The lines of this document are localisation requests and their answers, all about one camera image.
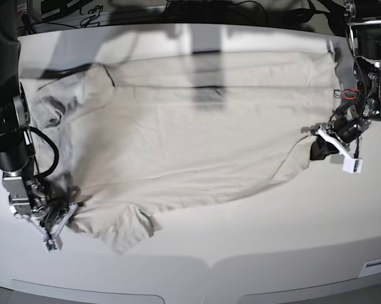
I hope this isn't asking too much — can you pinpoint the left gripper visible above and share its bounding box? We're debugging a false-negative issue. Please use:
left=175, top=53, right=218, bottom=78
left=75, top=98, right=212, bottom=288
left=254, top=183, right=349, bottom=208
left=310, top=110, right=371, bottom=161

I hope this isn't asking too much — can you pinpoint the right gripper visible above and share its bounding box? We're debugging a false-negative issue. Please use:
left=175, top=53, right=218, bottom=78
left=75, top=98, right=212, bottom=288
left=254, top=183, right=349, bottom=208
left=30, top=186, right=81, bottom=231

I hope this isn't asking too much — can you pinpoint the light grey T-shirt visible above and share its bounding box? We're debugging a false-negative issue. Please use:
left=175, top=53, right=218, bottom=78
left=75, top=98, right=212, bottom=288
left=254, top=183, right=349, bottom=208
left=23, top=51, right=338, bottom=253

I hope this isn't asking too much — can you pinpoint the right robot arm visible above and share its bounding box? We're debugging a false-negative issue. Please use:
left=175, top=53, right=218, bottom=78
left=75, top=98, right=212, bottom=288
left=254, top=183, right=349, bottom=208
left=0, top=1, right=80, bottom=234

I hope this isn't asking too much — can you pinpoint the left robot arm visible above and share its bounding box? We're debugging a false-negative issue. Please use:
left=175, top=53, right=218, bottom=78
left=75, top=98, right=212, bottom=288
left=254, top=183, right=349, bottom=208
left=310, top=1, right=381, bottom=161

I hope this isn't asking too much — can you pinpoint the white label sticker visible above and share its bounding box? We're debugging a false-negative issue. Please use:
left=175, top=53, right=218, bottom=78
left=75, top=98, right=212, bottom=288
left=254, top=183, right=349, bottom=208
left=359, top=259, right=381, bottom=277

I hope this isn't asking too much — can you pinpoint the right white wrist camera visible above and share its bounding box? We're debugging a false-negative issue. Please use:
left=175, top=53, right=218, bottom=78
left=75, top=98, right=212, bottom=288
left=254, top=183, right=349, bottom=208
left=9, top=203, right=79, bottom=253

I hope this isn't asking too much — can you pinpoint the black cable bundle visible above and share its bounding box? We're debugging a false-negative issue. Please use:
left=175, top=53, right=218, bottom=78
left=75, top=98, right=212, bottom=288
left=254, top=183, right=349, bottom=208
left=72, top=0, right=115, bottom=28

